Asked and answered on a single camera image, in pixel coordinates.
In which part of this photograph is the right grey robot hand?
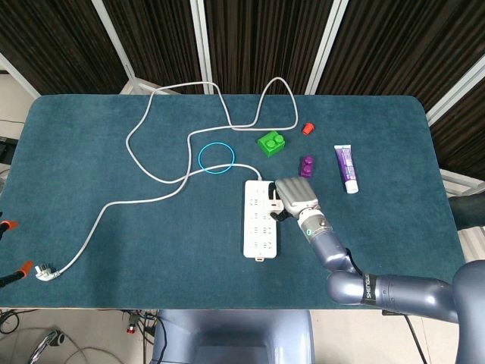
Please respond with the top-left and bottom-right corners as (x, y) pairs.
(266, 176), (322, 223)

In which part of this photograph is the white power strip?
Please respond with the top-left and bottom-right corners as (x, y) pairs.
(242, 179), (283, 263)

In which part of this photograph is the purple toy building block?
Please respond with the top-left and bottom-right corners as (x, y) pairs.
(299, 154), (315, 179)

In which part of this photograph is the purple and white toothpaste tube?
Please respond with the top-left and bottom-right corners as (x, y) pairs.
(333, 144), (359, 195)

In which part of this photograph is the green toy building block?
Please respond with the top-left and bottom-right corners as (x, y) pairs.
(257, 130), (287, 159)

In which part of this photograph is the blue-grey robot torso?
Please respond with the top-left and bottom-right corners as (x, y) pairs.
(150, 309), (315, 364)

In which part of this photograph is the teal table cloth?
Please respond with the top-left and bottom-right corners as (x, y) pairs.
(0, 93), (469, 309)

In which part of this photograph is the chrome metal leg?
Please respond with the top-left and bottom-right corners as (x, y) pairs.
(30, 329), (65, 361)

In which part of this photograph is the black clamp with orange tip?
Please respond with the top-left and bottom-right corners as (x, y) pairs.
(0, 219), (19, 240)
(0, 259), (35, 288)

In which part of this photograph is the thin blue ring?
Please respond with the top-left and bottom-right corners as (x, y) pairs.
(197, 142), (236, 176)

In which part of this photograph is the white partition post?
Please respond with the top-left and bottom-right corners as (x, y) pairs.
(0, 51), (42, 99)
(189, 0), (215, 95)
(305, 0), (349, 96)
(90, 0), (142, 83)
(424, 52), (485, 126)

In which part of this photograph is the white power cord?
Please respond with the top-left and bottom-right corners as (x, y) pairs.
(35, 77), (299, 282)

